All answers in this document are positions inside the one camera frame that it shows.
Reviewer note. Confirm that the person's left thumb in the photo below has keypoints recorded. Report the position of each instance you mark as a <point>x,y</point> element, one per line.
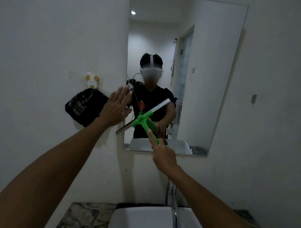
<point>128,112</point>

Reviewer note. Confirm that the white sink basin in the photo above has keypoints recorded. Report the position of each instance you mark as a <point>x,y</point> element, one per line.
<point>145,218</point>

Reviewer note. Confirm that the person's right hand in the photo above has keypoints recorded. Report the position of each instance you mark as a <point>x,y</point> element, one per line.
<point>164,157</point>

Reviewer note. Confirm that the chrome faucet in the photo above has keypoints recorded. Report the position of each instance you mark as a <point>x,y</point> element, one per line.
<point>173,204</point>

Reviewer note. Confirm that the green window squeegee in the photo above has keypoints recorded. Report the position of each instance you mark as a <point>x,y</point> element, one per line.
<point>142,119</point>

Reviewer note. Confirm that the person's left little finger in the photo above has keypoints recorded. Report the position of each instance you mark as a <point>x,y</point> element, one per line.
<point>111,97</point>

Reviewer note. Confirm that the person's left forearm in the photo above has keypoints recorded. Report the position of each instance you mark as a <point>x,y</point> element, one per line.
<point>51,169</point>

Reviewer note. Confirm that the person's left hand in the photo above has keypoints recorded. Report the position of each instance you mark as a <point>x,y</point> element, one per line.
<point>114,111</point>

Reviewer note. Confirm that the person's right forearm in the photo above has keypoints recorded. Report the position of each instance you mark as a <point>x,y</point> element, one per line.
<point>204,202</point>

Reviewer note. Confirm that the mouse-shaped wall hook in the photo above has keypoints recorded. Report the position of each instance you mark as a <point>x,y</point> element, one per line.
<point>92,81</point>

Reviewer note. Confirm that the dark hanging cloth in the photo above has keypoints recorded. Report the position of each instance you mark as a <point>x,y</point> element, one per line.
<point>85,107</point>

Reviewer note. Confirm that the frameless wall mirror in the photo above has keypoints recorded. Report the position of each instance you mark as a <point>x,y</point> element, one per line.
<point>211,70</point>

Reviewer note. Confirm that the person's left middle finger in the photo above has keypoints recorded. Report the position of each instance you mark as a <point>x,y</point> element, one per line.
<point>125,94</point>

